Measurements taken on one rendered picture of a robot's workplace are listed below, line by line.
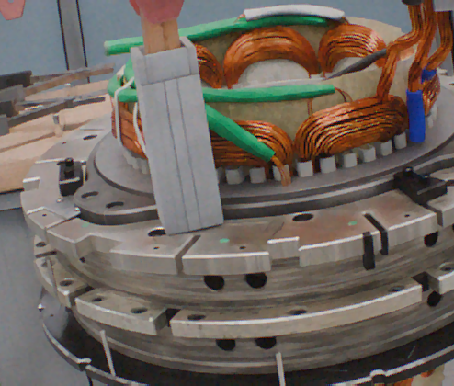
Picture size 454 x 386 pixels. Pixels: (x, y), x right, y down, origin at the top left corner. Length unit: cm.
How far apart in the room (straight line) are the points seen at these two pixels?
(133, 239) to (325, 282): 9
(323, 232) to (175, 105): 9
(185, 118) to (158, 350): 13
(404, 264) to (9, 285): 41
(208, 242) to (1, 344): 40
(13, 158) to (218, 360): 32
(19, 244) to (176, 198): 34
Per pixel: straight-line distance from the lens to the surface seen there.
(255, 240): 53
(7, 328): 90
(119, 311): 57
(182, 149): 54
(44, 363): 91
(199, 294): 55
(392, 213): 54
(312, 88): 56
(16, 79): 98
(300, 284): 54
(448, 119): 64
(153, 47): 53
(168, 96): 53
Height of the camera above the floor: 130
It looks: 20 degrees down
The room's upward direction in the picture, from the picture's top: 9 degrees counter-clockwise
